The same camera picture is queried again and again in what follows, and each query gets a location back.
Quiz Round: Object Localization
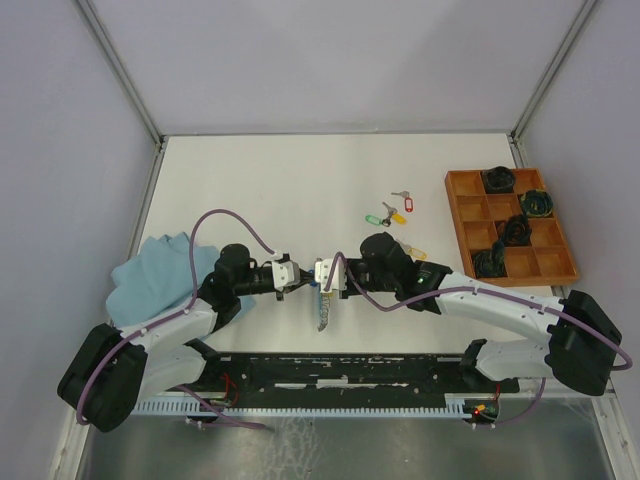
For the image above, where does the blue key fob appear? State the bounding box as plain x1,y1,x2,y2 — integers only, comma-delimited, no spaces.
308,269,318,288

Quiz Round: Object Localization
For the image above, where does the green key tag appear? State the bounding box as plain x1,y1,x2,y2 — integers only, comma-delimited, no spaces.
365,215,382,226

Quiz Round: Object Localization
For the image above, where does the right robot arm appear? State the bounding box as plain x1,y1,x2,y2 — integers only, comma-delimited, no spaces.
340,232,632,396

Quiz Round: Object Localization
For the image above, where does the light blue cloth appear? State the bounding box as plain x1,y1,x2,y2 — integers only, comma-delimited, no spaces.
106,231,256,326

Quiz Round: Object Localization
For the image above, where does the dark floral scrunchie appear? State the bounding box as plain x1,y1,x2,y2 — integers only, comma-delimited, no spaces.
472,242,506,278

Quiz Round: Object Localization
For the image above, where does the yellow open key tag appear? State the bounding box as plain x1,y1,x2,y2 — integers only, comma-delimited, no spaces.
407,246,428,261

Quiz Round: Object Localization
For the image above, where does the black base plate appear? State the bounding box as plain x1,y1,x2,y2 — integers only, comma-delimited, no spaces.
188,352,519,394

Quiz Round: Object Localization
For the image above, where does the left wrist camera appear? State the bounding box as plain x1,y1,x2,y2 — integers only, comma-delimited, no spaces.
271,252,300,292

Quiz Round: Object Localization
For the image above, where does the wooden compartment tray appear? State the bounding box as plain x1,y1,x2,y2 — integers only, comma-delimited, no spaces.
445,167,579,287

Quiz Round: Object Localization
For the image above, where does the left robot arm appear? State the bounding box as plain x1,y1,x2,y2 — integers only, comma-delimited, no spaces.
57,244,314,432

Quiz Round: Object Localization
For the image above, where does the purple cable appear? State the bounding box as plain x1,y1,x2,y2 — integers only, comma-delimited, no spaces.
321,250,633,372
75,207,284,425

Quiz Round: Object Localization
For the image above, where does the black orange scrunchie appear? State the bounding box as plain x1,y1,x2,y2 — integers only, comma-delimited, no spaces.
496,214,532,247

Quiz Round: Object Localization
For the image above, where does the silver key on yellow tag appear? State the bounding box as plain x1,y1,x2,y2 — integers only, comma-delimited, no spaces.
383,202,397,217

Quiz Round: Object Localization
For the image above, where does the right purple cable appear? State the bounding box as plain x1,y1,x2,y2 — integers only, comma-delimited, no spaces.
321,250,633,372

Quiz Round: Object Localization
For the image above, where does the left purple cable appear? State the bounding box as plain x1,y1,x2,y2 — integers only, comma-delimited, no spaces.
75,207,284,425

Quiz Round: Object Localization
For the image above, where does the light blue cable duct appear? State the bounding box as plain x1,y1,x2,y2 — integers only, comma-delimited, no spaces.
134,396,476,415

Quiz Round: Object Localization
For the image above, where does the black scrunchie top compartment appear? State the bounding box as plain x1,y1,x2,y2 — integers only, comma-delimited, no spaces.
481,166,516,194

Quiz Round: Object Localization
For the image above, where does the green yellow scrunchie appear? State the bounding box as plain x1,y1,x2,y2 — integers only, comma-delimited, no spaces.
519,189,554,218

